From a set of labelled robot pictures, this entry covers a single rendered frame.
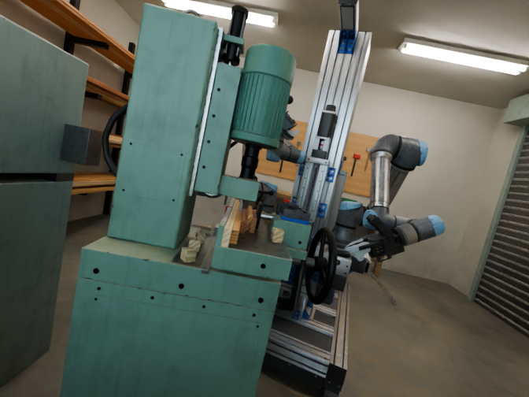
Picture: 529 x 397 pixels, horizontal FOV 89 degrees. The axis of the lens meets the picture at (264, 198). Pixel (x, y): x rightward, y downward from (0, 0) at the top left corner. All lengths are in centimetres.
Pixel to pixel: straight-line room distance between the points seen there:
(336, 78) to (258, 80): 96
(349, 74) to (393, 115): 283
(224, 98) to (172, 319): 69
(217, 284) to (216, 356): 22
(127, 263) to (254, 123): 57
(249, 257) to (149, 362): 46
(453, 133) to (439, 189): 84
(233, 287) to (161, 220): 31
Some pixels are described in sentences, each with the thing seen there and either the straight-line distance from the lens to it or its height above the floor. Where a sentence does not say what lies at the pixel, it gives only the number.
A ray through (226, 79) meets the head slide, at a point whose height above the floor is 137.
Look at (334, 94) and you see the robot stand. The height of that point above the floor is 165.
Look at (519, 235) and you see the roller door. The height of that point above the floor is 100.
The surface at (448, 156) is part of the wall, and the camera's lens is 488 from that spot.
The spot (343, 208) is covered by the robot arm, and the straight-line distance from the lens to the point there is 153.
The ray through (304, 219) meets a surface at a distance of 96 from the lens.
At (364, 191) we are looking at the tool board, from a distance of 438.
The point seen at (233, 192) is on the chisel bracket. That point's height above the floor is 102.
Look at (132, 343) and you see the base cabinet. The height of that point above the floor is 54.
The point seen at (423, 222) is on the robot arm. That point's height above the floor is 106.
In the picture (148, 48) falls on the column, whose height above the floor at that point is 139.
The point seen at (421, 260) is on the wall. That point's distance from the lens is 492.
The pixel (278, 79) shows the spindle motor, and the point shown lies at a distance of 94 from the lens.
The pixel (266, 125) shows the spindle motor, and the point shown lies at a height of 126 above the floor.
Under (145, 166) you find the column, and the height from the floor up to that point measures 105.
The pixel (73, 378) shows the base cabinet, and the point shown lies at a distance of 110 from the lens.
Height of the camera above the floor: 112
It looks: 6 degrees down
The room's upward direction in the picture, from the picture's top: 12 degrees clockwise
